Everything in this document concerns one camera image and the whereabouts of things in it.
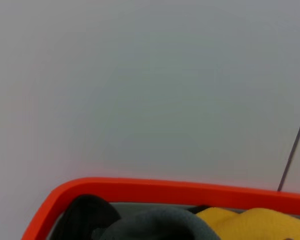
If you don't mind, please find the dark green towel black trim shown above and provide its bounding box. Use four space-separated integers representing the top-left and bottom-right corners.
93 202 222 240

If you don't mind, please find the grey perforated storage box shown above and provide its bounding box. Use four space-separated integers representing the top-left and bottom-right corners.
21 176 300 240

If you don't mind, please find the yellow towel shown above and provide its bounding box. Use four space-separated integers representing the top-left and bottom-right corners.
194 206 300 240

